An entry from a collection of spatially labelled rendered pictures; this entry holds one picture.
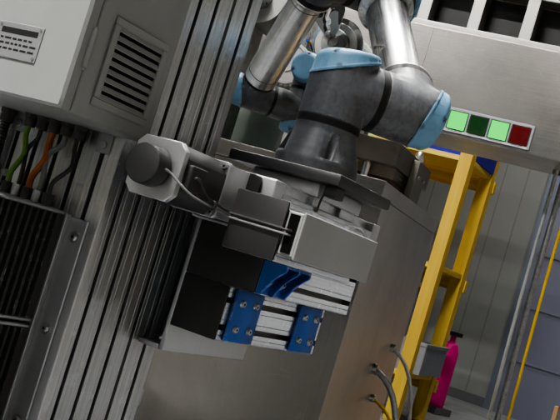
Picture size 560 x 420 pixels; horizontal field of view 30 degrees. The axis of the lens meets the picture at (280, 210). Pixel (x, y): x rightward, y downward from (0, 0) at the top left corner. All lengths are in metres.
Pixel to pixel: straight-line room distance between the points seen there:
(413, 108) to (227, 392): 0.93
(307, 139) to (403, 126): 0.18
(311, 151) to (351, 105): 0.11
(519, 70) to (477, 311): 6.20
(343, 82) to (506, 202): 7.41
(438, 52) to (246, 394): 1.19
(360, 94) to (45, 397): 0.73
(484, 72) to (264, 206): 1.63
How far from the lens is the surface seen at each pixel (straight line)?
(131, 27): 1.50
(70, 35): 1.44
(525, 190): 9.17
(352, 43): 2.79
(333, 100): 1.82
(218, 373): 2.50
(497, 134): 2.99
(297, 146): 1.80
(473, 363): 9.10
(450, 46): 3.09
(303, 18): 2.27
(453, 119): 3.02
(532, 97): 3.01
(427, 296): 5.87
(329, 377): 2.41
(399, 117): 1.86
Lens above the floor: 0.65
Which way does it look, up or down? 3 degrees up
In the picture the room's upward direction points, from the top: 17 degrees clockwise
